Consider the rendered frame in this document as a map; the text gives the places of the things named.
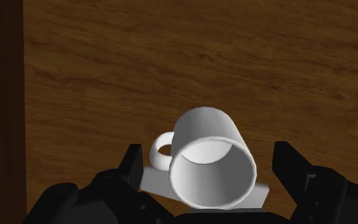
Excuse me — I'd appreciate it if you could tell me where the white mug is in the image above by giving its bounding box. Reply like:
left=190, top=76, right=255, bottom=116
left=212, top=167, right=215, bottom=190
left=149, top=106, right=258, bottom=210

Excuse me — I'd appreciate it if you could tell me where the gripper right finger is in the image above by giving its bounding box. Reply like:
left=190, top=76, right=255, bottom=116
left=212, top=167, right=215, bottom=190
left=272, top=141, right=358, bottom=224

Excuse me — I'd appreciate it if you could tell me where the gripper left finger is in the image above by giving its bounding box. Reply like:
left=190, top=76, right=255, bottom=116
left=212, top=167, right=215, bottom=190
left=22, top=143, right=179, bottom=224

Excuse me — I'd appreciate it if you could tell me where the white flat square coaster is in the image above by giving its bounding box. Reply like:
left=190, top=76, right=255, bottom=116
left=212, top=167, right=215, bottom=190
left=139, top=166, right=270, bottom=209

